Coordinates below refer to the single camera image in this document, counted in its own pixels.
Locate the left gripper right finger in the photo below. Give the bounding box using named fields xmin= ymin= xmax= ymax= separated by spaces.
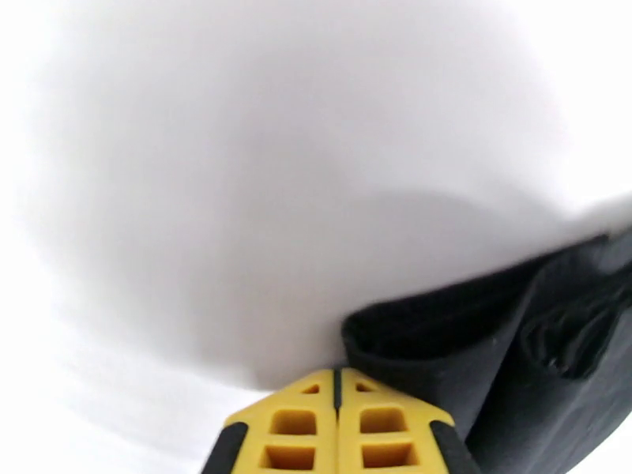
xmin=337 ymin=367 xmax=483 ymax=474

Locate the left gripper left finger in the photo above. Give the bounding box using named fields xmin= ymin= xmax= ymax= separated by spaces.
xmin=199 ymin=368 xmax=340 ymax=474

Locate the black cloth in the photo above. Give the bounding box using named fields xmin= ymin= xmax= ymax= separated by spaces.
xmin=341 ymin=231 xmax=632 ymax=474

